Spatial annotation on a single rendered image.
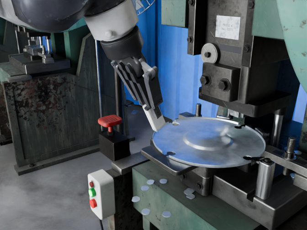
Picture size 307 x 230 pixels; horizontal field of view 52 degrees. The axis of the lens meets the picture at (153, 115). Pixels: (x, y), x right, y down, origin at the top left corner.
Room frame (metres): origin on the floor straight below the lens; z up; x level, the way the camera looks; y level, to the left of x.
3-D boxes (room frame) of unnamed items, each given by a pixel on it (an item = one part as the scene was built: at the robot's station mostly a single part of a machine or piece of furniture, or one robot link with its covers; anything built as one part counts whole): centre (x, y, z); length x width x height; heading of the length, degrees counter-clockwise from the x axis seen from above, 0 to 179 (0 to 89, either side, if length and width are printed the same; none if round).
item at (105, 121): (0.95, 0.14, 0.72); 0.07 x 0.06 x 0.08; 128
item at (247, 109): (0.83, -0.25, 0.86); 0.20 x 0.16 x 0.05; 38
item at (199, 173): (0.72, -0.11, 0.72); 0.25 x 0.14 x 0.14; 128
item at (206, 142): (0.75, -0.14, 0.78); 0.29 x 0.29 x 0.01
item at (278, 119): (0.80, -0.34, 0.81); 0.02 x 0.02 x 0.14
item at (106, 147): (0.93, 0.13, 0.62); 0.10 x 0.06 x 0.20; 38
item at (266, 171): (0.61, -0.25, 0.75); 0.03 x 0.03 x 0.10; 38
